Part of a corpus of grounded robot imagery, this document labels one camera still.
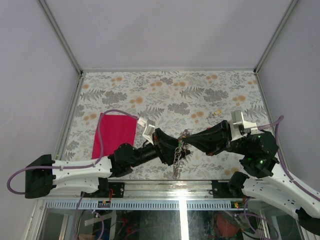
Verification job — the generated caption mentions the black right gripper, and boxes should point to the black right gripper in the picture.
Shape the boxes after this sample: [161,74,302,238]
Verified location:
[181,118,250,155]

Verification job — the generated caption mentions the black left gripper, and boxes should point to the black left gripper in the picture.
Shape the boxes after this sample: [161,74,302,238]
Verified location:
[131,129,191,170]

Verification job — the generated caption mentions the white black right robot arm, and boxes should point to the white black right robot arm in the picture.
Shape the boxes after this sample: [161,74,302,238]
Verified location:
[183,120,320,235]

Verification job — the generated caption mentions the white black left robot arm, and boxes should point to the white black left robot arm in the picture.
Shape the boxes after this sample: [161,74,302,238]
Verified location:
[24,128,179,199]

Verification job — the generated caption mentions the yellow tag key set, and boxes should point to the yellow tag key set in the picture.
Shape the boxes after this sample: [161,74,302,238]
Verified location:
[213,109,222,116]

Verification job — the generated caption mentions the floral tablecloth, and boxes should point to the floral tablecloth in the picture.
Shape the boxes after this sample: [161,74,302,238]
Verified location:
[58,71,286,181]

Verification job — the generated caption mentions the pink folded cloth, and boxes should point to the pink folded cloth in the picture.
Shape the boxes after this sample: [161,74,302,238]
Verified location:
[91,114,138,159]

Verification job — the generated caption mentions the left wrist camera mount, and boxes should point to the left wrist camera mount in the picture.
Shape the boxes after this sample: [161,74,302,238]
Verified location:
[137,117,156,145]

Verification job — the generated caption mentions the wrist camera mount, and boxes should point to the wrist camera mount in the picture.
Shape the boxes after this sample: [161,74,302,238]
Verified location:
[137,117,156,145]
[228,110,258,142]

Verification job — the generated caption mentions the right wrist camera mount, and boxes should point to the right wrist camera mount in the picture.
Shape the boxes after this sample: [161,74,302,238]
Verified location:
[228,110,258,142]

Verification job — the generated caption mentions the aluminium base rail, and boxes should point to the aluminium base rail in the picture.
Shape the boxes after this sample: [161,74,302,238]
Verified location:
[38,178,243,200]

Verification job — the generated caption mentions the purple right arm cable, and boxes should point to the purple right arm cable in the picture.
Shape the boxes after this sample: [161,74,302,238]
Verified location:
[257,115,320,201]

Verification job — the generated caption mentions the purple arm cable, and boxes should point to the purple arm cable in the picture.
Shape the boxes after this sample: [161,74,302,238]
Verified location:
[6,109,141,195]
[257,115,320,201]

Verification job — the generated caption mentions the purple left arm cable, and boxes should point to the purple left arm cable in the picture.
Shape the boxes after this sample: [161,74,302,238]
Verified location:
[6,109,141,195]

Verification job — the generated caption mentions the aluminium frame posts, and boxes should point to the aluminium frame posts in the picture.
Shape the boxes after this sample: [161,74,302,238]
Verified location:
[37,0,301,76]

